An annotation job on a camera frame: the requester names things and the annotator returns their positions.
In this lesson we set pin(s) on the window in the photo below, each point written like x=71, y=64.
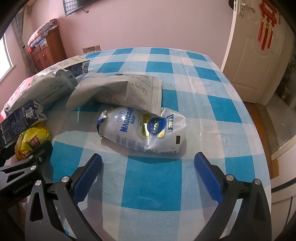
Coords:
x=4, y=60

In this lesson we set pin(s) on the crumpled grey wipes bag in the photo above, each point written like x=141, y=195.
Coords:
x=111, y=90

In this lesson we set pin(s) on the wall-mounted black television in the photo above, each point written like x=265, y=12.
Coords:
x=74, y=5

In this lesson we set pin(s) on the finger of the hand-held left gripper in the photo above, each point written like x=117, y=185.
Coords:
x=41, y=153

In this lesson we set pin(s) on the folded floral blanket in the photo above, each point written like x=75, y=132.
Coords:
x=44, y=30

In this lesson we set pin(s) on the blue white checkered tablecloth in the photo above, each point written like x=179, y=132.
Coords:
x=152, y=180

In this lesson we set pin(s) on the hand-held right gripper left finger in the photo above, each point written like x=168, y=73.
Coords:
x=89, y=176

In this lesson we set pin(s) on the brown wooden cabinet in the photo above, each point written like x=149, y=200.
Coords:
x=52, y=53

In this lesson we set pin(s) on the grey wet wipes pack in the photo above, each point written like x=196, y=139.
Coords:
x=46, y=88

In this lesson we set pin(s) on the wall power socket panel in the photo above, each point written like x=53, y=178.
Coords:
x=91, y=49

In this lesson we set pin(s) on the yellow snack packet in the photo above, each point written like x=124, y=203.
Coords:
x=30, y=139

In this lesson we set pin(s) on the red knot door ornament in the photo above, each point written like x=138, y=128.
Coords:
x=268, y=14

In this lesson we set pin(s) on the grey curtain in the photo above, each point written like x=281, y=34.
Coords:
x=19, y=30

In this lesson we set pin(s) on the white tea packet with circles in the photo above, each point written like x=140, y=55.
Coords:
x=13, y=120

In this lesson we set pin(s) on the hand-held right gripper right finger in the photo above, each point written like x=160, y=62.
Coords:
x=208, y=178

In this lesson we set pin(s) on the white door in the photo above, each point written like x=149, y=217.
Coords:
x=252, y=69

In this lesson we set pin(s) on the white and dark snack bag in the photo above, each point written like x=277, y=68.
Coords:
x=74, y=63

